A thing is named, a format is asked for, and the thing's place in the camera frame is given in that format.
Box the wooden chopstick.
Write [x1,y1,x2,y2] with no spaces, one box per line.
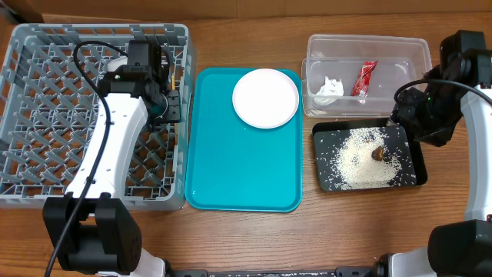
[171,75,178,134]

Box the brown meat piece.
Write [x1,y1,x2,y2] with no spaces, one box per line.
[371,146,384,162]

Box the red snack wrapper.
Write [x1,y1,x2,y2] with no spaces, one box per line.
[351,61,377,104]

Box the cooked white rice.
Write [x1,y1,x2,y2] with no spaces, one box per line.
[317,126,417,191]

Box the large white plate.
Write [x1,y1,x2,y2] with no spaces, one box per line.
[232,68,300,129]

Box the white tissue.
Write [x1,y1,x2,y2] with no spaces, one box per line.
[314,76,344,106]

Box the grey-green bowl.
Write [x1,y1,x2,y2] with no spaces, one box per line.
[107,56,128,72]

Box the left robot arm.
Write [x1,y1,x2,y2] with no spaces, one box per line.
[42,40,181,276]

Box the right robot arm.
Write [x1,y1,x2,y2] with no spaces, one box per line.
[371,30,491,276]

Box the black waste tray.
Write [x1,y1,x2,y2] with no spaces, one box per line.
[311,117,429,193]

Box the teal serving tray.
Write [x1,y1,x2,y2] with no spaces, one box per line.
[184,68,303,212]

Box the clear plastic bin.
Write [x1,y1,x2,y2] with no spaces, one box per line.
[301,34,432,118]

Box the grey dish rack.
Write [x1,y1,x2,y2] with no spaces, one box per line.
[1,23,196,211]

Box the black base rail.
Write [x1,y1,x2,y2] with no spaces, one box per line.
[165,266,385,277]

